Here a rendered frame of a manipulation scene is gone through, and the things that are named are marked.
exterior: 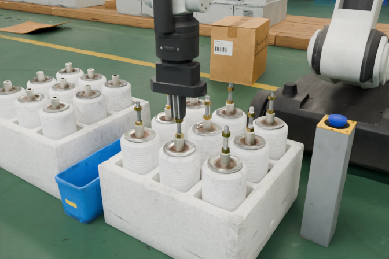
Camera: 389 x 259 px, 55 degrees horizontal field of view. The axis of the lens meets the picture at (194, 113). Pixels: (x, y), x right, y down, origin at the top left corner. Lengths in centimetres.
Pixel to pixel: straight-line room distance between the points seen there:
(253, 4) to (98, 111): 198
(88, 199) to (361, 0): 91
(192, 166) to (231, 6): 227
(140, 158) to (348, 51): 59
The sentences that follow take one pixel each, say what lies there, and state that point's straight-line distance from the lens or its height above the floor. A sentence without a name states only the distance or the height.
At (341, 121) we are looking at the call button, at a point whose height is 33.
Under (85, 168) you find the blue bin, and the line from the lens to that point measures 112.
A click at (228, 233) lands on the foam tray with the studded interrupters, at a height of 15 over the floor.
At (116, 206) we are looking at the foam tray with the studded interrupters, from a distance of 99.
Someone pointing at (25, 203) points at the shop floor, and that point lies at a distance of 120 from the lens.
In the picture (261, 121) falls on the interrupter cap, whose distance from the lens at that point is 100.
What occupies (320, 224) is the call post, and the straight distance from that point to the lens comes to 98.
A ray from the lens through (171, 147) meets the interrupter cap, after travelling 86.
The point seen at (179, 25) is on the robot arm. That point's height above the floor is 54.
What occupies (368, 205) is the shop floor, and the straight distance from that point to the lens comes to 120.
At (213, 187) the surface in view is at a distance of 78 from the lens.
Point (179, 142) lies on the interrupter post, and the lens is 84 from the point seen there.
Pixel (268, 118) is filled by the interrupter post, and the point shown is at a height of 27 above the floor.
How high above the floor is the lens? 68
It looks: 24 degrees down
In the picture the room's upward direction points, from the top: straight up
